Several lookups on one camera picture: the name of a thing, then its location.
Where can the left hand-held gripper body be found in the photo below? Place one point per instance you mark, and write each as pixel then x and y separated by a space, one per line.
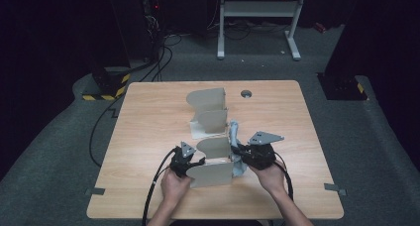
pixel 181 163

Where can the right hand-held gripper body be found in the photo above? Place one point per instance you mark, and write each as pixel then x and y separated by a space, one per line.
pixel 261 155

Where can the grey microfibre cleaning cloth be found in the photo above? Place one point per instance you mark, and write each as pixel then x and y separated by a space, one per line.
pixel 235 133

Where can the silver metal expandable bookend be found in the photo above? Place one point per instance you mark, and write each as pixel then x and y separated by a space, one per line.
pixel 211 174

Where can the person's left hand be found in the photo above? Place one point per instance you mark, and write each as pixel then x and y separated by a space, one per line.
pixel 175 188

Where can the person's right hand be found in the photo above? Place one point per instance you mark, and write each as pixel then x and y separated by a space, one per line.
pixel 272 181

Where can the round metal table grommet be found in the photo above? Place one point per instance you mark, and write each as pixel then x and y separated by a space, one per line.
pixel 246 93

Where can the grey floor tape strip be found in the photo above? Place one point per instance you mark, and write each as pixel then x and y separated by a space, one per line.
pixel 333 188
pixel 95 191

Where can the black base with yellow stripes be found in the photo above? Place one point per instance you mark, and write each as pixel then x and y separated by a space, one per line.
pixel 340 87
pixel 112 84

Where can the small red floor object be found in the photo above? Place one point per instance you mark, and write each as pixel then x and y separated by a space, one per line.
pixel 319 27

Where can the dark equipment rack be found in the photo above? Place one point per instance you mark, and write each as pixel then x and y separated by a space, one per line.
pixel 152 14

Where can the white metal stand frame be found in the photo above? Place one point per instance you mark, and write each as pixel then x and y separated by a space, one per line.
pixel 257 8

